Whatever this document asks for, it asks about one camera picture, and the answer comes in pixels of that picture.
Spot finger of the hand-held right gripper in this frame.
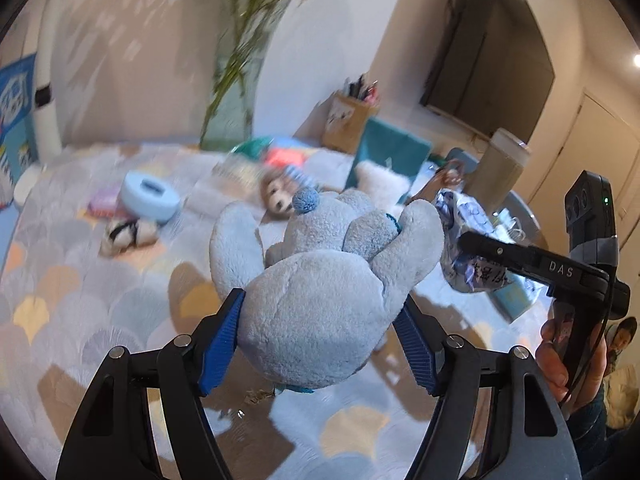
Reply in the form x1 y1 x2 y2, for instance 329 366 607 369
458 231 547 272

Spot person's right forearm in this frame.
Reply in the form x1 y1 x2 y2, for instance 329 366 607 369
565 385 609 480

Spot white pole with black band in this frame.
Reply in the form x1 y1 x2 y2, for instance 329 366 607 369
34 0 66 161

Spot black flat television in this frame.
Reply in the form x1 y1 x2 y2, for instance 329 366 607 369
419 0 557 136

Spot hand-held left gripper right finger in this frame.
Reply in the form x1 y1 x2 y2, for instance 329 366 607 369
392 294 583 480

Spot small pink packet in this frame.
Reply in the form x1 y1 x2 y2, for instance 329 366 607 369
89 187 123 218

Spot scallop patterned blanket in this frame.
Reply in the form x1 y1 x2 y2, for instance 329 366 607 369
0 142 551 480

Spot pink clay packet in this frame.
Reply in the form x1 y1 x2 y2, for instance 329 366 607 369
262 147 306 169

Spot cardboard pen holder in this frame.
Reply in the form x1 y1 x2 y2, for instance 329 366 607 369
322 91 381 155

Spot black and white plush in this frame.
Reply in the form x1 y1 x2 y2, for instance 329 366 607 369
101 216 160 256

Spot person's right hand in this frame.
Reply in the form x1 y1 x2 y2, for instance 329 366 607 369
540 317 609 413

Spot beige cylinder appliance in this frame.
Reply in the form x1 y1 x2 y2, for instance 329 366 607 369
472 127 531 202

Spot green plant stems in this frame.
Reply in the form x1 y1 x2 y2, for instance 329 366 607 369
200 0 346 133

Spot bundle of pens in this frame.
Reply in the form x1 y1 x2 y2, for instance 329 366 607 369
345 74 379 103

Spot silver blue wrapper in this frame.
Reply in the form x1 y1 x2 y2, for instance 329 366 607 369
432 187 512 293

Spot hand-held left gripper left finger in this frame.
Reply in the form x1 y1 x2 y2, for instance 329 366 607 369
55 287 246 480

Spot round light blue box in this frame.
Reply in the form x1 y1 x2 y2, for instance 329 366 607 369
121 171 182 223

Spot light blue plush toy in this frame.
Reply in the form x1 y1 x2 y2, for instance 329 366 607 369
209 189 445 393

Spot green clay packet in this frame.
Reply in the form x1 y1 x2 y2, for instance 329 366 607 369
232 137 273 161

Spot white furry plush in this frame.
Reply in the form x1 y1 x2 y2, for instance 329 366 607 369
354 160 408 206

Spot blue wall poster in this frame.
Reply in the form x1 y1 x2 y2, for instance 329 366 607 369
0 55 38 211

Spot white round object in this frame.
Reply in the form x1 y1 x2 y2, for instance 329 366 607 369
12 165 43 208

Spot brown plush bear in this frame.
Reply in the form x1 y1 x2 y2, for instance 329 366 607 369
259 167 321 222

